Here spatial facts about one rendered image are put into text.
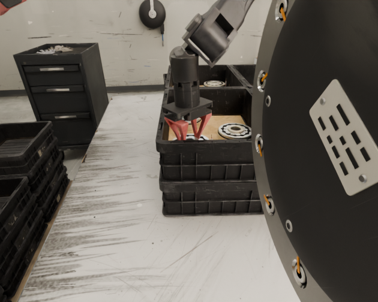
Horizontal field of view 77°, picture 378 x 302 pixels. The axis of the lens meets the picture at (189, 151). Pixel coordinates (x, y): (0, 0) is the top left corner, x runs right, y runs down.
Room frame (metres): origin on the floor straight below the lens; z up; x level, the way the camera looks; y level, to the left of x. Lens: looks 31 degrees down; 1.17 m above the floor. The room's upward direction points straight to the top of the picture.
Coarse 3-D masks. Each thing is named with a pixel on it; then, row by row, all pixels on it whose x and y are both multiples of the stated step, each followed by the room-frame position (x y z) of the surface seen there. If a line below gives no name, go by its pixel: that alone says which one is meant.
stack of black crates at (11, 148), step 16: (0, 128) 1.25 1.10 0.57; (16, 128) 1.27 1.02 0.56; (32, 128) 1.28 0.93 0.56; (48, 128) 1.23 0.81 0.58; (0, 144) 1.19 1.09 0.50; (16, 144) 1.20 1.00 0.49; (32, 144) 1.03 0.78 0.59; (48, 144) 1.19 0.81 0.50; (0, 160) 0.90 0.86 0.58; (16, 160) 0.91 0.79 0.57; (32, 160) 1.00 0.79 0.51; (48, 160) 1.13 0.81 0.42; (0, 176) 0.90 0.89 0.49; (16, 176) 0.91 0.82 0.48; (32, 176) 0.93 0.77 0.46; (48, 176) 1.06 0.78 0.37; (64, 176) 1.25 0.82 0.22; (32, 192) 0.92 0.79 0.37; (48, 192) 1.02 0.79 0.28; (48, 208) 0.97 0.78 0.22
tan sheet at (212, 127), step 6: (210, 120) 0.77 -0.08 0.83; (216, 120) 0.77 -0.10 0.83; (222, 120) 0.77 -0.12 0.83; (228, 120) 0.77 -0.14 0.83; (234, 120) 0.77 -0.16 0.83; (240, 120) 0.77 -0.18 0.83; (210, 126) 0.73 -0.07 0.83; (216, 126) 0.73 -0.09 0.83; (192, 132) 0.68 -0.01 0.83; (204, 132) 0.68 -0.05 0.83; (210, 132) 0.68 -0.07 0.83; (216, 132) 0.68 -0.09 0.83; (210, 138) 0.64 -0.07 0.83; (216, 138) 0.64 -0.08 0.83
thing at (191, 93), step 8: (176, 88) 0.50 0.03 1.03; (184, 88) 0.49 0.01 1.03; (192, 88) 0.49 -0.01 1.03; (176, 96) 0.50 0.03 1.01; (184, 96) 0.49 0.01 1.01; (192, 96) 0.49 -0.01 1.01; (168, 104) 0.52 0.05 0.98; (176, 104) 0.50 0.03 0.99; (184, 104) 0.49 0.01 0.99; (192, 104) 0.49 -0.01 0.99; (200, 104) 0.51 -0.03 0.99; (208, 104) 0.51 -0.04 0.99; (176, 112) 0.47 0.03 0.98; (184, 112) 0.47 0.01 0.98
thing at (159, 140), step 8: (168, 88) 0.83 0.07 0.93; (200, 88) 0.83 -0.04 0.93; (208, 88) 0.83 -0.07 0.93; (216, 88) 0.83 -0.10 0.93; (224, 88) 0.83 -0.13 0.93; (232, 88) 0.83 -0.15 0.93; (240, 88) 0.83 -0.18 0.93; (248, 88) 0.83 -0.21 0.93; (160, 112) 0.61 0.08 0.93; (160, 120) 0.55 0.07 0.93; (160, 128) 0.51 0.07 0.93; (160, 136) 0.46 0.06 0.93; (160, 144) 0.43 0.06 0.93; (168, 144) 0.43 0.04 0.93; (176, 144) 0.43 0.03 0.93; (184, 144) 0.43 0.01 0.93; (192, 144) 0.43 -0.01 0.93; (200, 144) 0.43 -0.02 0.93; (208, 144) 0.43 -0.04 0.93; (216, 144) 0.44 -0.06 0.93; (224, 144) 0.44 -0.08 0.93; (232, 144) 0.44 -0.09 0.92; (240, 144) 0.44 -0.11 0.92; (248, 144) 0.44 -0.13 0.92; (160, 152) 0.43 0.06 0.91; (168, 152) 0.43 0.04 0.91; (176, 152) 0.43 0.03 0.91; (184, 152) 0.43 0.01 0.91; (192, 152) 0.43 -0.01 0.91; (200, 152) 0.43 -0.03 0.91; (208, 152) 0.43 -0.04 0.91; (216, 152) 0.44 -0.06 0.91
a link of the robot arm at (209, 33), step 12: (228, 0) 0.52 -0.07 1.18; (240, 0) 0.53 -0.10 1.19; (252, 0) 0.55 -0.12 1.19; (216, 12) 0.51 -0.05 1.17; (228, 12) 0.52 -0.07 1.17; (240, 12) 0.53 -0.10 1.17; (204, 24) 0.49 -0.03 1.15; (216, 24) 0.51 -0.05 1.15; (228, 24) 0.52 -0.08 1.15; (240, 24) 0.52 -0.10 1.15; (192, 36) 0.50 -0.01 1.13; (204, 36) 0.49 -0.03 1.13; (216, 36) 0.50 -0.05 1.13; (228, 36) 0.51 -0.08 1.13; (204, 48) 0.50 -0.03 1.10; (216, 48) 0.50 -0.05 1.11
